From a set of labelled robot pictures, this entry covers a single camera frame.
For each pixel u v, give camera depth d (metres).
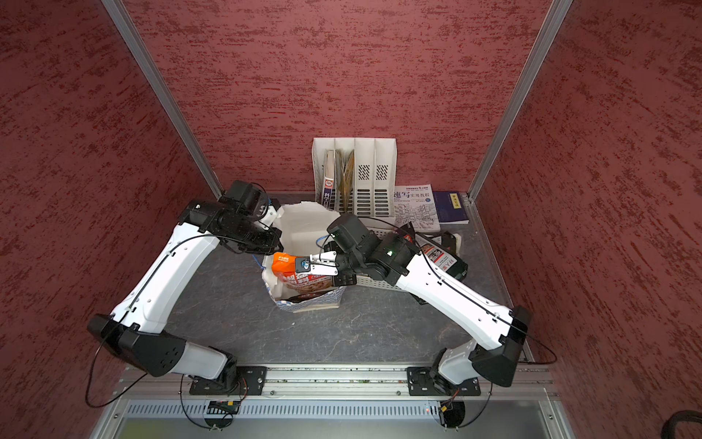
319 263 0.54
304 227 0.88
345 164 1.00
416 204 1.17
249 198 0.58
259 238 0.61
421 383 0.73
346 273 0.59
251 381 0.74
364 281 0.64
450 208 1.17
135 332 0.39
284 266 0.59
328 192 0.97
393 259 0.44
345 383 0.76
